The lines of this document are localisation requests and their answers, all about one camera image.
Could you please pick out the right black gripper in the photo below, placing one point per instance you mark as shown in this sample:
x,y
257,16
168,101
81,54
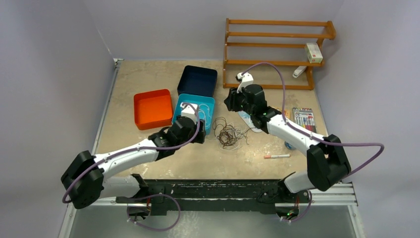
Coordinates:
x,y
232,100

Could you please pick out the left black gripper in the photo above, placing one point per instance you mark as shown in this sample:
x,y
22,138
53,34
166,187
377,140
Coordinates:
x,y
199,138

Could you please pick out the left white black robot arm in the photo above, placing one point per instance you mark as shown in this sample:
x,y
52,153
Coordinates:
x,y
91,177

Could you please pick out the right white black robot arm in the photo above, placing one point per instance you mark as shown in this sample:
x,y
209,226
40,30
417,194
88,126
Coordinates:
x,y
327,162

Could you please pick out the blue blister pack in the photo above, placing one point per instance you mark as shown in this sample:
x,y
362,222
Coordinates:
x,y
247,119

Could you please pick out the light blue plastic tray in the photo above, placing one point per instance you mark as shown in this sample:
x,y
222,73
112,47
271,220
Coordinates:
x,y
206,108

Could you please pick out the dark blue plastic tray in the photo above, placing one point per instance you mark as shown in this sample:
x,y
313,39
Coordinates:
x,y
197,81

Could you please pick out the orange card pack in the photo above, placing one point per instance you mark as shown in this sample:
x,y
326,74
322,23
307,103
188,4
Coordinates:
x,y
286,113

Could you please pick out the orange plastic tray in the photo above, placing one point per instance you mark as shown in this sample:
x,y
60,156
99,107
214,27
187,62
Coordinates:
x,y
153,109

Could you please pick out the coloured marker set pack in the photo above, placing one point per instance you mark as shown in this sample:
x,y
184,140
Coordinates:
x,y
304,117

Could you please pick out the white orange marker pen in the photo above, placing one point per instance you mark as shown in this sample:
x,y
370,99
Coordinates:
x,y
276,156

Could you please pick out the white stapler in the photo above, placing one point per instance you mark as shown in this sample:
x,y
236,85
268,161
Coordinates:
x,y
298,71

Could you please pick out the white cardboard box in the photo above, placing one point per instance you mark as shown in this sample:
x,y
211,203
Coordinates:
x,y
313,52

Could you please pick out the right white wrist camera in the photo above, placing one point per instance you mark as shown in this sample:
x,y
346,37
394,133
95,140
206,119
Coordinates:
x,y
245,79

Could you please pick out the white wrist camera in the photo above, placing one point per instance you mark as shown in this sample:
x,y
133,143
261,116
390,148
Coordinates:
x,y
189,110
245,79

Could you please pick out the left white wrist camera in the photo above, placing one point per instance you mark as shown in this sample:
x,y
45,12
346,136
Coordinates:
x,y
189,110

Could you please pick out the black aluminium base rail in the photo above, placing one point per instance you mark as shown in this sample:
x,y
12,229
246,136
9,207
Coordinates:
x,y
158,196

